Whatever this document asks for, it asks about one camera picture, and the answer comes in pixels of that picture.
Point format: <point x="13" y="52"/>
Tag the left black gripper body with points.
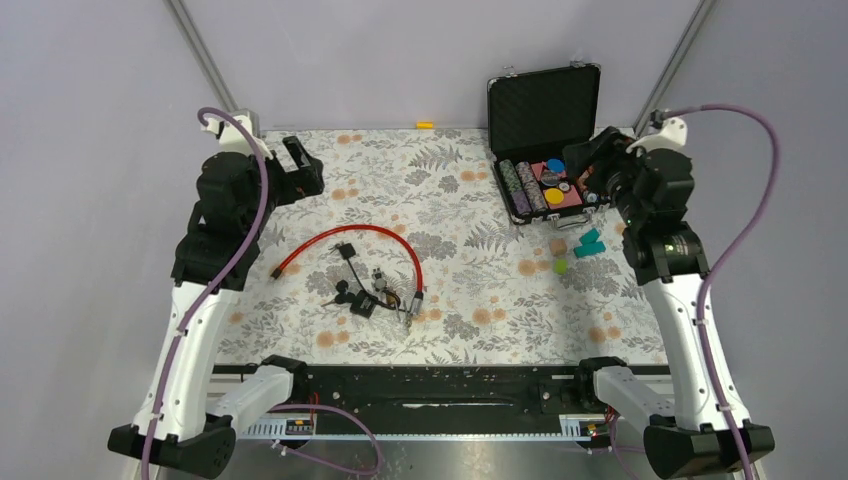
<point x="288" y="187"/>

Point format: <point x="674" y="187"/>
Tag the black padlock with keys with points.
<point x="361" y="303"/>

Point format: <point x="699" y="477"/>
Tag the yellow poker chip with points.
<point x="554" y="197"/>

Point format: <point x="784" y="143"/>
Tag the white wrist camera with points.
<point x="230" y="138"/>
<point x="669" y="133"/>

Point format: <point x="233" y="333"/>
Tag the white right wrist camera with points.
<point x="669" y="133"/>

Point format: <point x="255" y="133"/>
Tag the black poker chip case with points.
<point x="531" y="117"/>

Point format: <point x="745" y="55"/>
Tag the blue poker chip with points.
<point x="556" y="166"/>

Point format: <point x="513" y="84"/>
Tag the brass padlock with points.
<point x="385" y="297"/>

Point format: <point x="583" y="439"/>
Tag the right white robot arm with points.
<point x="705" y="428"/>

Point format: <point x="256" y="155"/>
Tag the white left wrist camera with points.
<point x="230" y="138"/>

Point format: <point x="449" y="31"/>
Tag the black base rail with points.
<point x="422" y="403"/>

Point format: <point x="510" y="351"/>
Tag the green cube block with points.
<point x="560" y="266"/>

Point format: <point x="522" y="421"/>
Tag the wooden cube block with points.
<point x="558" y="247"/>

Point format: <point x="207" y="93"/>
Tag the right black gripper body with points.
<point x="617" y="173"/>

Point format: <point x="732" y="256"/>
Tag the teal block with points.
<point x="590" y="244"/>

